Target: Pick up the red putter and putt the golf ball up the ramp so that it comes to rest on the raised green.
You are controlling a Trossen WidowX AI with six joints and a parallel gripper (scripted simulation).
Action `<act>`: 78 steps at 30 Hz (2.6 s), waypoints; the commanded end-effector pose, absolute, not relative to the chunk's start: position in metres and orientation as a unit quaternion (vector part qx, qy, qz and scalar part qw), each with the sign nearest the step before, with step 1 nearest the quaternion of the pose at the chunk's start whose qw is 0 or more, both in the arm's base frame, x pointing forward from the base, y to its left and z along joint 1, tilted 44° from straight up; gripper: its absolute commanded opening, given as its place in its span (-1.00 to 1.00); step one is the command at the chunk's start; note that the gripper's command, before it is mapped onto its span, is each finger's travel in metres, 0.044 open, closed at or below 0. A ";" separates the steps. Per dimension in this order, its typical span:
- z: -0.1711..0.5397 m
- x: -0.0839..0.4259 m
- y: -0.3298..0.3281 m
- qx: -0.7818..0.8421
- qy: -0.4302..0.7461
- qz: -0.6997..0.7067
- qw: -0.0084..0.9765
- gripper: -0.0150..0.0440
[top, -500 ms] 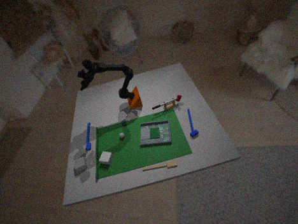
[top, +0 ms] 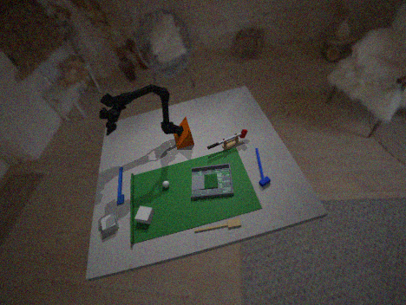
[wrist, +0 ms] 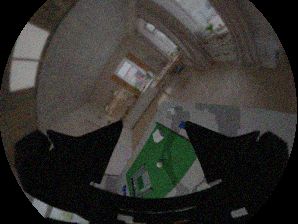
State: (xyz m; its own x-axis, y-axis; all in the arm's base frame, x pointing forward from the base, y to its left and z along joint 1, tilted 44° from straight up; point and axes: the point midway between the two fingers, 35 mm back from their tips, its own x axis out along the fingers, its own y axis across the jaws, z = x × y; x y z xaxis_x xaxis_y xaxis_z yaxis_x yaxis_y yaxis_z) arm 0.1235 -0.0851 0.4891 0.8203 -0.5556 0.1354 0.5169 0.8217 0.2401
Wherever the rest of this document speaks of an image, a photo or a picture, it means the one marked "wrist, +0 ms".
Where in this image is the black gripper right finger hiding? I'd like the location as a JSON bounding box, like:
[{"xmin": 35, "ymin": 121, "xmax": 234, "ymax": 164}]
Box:
[{"xmin": 185, "ymin": 121, "xmax": 261, "ymax": 184}]

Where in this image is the green flat mat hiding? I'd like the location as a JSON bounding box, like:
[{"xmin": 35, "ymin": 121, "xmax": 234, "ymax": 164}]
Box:
[{"xmin": 126, "ymin": 123, "xmax": 197, "ymax": 198}]

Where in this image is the white golf ball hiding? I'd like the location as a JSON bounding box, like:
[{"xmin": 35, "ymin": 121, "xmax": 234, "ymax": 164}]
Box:
[{"xmin": 157, "ymin": 161, "xmax": 162, "ymax": 168}]

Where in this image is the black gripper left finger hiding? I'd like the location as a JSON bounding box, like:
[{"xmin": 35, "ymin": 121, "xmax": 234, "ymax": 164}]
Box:
[{"xmin": 47, "ymin": 120, "xmax": 124, "ymax": 184}]

